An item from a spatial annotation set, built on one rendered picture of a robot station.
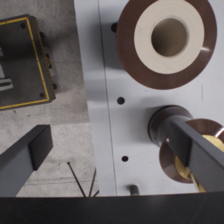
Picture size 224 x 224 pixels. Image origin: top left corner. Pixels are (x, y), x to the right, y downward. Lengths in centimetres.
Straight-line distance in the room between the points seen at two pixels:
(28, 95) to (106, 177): 125
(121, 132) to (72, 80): 142
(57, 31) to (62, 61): 27
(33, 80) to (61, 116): 53
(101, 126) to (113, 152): 6
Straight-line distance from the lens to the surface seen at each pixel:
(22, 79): 150
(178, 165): 21
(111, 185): 35
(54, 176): 220
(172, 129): 16
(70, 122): 179
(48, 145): 17
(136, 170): 33
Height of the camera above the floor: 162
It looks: 74 degrees down
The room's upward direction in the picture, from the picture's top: 178 degrees clockwise
